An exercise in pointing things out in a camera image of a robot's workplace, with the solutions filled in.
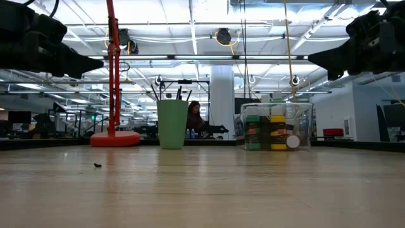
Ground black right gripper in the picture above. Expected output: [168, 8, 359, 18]
[307, 22, 405, 81]

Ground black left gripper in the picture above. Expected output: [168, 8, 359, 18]
[0, 12, 105, 80]

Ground orange paint bottle black label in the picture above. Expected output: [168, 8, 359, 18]
[284, 123, 302, 150]

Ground yellow paint bottle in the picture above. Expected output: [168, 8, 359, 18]
[270, 115, 287, 151]

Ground green paint bottle black label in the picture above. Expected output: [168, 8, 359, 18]
[245, 115, 262, 151]

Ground black ceiling device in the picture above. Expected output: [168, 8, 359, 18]
[117, 27, 140, 54]

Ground clear plastic bin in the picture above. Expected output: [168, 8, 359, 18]
[239, 102, 314, 151]

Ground red box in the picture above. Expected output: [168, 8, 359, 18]
[322, 127, 345, 137]

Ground red desk lamp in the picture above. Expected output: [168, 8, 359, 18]
[90, 0, 141, 148]

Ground large black screen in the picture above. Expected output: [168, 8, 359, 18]
[375, 103, 405, 143]

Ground green plastic cup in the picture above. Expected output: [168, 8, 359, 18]
[156, 99, 190, 150]

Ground long ceiling light bar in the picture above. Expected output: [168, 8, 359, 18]
[87, 54, 309, 61]

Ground person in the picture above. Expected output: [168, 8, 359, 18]
[185, 100, 206, 130]

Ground silver ventilation duct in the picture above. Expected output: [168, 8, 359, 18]
[308, 71, 405, 92]

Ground yellow hanging cable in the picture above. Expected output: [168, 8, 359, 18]
[283, 0, 297, 104]

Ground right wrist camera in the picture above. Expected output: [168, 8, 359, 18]
[346, 9, 385, 37]

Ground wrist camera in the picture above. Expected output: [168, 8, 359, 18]
[346, 9, 385, 37]
[31, 14, 68, 44]

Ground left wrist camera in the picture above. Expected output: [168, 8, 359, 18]
[31, 14, 68, 44]

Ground hanging black cables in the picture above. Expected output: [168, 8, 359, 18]
[239, 0, 251, 99]

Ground black gantry frame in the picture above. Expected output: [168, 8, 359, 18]
[158, 78, 211, 127]

